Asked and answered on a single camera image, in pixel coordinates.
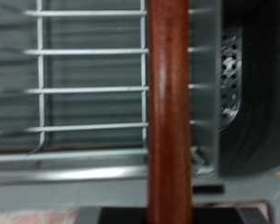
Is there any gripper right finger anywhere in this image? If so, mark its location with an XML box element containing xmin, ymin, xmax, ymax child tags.
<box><xmin>191</xmin><ymin>206</ymin><xmax>270</xmax><ymax>224</ymax></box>

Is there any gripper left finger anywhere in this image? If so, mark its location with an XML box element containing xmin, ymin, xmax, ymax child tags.
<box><xmin>76</xmin><ymin>206</ymin><xmax>148</xmax><ymax>224</ymax></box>

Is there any brown wooden spoon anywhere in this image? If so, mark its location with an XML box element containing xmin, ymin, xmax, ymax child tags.
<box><xmin>146</xmin><ymin>0</ymin><xmax>194</xmax><ymax>224</ymax></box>

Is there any metal dish rack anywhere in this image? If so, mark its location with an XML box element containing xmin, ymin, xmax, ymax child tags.
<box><xmin>0</xmin><ymin>0</ymin><xmax>223</xmax><ymax>185</ymax></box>

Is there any pink checked towel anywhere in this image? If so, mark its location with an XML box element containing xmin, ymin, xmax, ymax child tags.
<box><xmin>0</xmin><ymin>202</ymin><xmax>269</xmax><ymax>224</ymax></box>

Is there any dark grey utensil holder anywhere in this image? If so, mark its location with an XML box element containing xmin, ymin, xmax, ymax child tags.
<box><xmin>218</xmin><ymin>0</ymin><xmax>280</xmax><ymax>176</ymax></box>

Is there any steel wire dish rack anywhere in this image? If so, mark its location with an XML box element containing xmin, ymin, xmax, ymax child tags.
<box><xmin>0</xmin><ymin>0</ymin><xmax>216</xmax><ymax>157</ymax></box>

